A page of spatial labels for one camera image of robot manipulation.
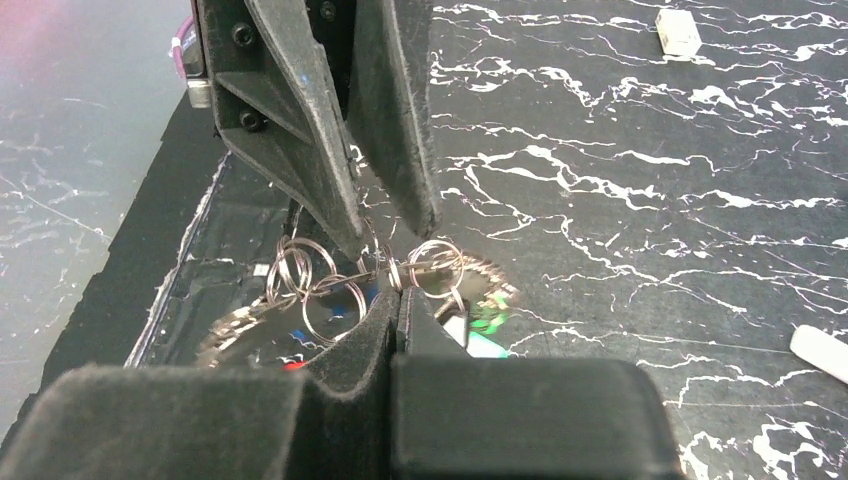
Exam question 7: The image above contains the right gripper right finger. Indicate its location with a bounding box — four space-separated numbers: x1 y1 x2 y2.
390 290 684 479

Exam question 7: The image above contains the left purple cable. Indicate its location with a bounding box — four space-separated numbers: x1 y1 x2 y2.
168 16 197 81

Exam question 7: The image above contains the small white card box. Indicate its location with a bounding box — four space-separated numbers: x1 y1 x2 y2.
655 9 702 57

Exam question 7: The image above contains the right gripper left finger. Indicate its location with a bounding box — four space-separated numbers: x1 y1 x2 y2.
1 293 401 479

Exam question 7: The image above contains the green key tag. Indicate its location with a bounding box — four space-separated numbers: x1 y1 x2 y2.
438 292 510 358

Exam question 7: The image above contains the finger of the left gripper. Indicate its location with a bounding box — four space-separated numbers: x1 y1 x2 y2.
195 1 365 260
348 0 441 239

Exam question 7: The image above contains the metal key organizer ring red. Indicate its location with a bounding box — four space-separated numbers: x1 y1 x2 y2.
195 218 521 372

